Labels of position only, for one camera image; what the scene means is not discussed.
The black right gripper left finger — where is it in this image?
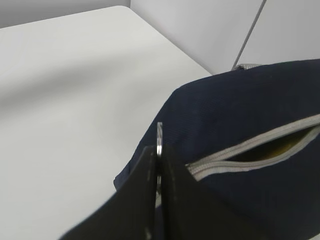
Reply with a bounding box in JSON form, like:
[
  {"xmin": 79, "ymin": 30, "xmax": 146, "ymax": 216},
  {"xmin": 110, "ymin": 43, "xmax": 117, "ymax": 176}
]
[{"xmin": 61, "ymin": 146, "xmax": 157, "ymax": 240}]

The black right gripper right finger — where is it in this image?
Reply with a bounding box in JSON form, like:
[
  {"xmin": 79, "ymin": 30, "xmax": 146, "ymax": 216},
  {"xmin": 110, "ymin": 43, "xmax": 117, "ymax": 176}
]
[{"xmin": 160, "ymin": 145, "xmax": 255, "ymax": 240}]

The navy blue lunch bag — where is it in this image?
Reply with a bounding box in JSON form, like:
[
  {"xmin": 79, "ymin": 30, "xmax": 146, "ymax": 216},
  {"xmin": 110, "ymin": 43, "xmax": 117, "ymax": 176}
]
[{"xmin": 113, "ymin": 59, "xmax": 320, "ymax": 240}]

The yellow banana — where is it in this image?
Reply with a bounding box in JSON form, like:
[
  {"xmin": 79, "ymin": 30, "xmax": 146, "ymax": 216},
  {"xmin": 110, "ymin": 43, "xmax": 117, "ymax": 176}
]
[{"xmin": 264, "ymin": 141, "xmax": 299, "ymax": 159}]

